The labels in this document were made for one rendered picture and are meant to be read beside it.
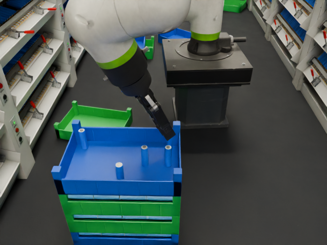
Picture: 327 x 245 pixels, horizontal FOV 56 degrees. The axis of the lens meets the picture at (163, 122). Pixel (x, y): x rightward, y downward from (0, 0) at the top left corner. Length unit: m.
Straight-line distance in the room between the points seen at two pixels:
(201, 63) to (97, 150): 0.59
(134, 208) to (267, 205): 0.57
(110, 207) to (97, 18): 0.47
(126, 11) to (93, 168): 0.45
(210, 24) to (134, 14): 0.80
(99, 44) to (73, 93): 1.23
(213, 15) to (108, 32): 0.79
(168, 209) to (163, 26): 0.47
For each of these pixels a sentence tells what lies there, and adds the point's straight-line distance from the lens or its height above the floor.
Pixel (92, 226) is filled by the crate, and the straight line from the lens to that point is 0.90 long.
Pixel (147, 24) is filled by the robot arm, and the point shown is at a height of 0.74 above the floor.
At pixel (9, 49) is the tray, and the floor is 0.47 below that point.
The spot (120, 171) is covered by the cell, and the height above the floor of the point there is 0.37.
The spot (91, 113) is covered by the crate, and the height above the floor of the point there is 0.02.
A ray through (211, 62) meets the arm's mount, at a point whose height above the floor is 0.35.
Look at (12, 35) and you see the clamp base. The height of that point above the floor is 0.48.
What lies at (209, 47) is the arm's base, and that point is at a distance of 1.34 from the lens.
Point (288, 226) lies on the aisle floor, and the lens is 1.19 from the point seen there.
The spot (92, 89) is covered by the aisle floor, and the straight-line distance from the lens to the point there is 1.81.
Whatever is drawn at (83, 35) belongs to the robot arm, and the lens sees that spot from 0.58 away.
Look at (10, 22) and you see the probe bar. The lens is 1.36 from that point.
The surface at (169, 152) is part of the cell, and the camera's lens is 0.80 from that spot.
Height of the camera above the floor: 0.92
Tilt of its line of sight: 37 degrees down
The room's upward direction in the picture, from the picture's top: straight up
